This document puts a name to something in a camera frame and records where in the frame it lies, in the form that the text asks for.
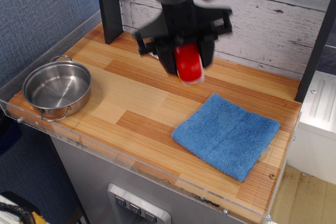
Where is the silver toy fridge cabinet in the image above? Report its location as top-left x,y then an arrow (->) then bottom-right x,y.
52,137 -> 265,223

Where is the yellow handled white toy knife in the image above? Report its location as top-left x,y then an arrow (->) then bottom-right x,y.
149,52 -> 159,60

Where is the silver ice dispenser panel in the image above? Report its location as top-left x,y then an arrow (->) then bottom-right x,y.
107,183 -> 172,223

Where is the white grey side appliance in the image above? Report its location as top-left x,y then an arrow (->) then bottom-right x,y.
287,71 -> 335,184

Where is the dark grey right post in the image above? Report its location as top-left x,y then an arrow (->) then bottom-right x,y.
295,0 -> 335,103

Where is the red and white toy object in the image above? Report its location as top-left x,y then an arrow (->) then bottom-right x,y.
174,43 -> 204,86

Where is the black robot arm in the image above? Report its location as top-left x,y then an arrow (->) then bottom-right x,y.
133,0 -> 232,82

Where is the dark grey post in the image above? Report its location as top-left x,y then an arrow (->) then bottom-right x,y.
295,0 -> 335,103
99,0 -> 123,44

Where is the dark grey left post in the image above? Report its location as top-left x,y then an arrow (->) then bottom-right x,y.
99,0 -> 123,44

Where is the folded blue cloth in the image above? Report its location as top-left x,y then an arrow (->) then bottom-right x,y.
172,93 -> 280,182

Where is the clear acrylic guard rail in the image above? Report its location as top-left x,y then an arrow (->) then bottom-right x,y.
1,13 -> 301,223

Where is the stainless steel pot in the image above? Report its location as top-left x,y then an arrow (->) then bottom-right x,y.
22,55 -> 92,122

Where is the yellow object bottom left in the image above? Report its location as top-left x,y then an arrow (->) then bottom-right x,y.
33,212 -> 47,224

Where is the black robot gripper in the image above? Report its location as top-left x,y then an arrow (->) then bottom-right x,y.
133,0 -> 232,75

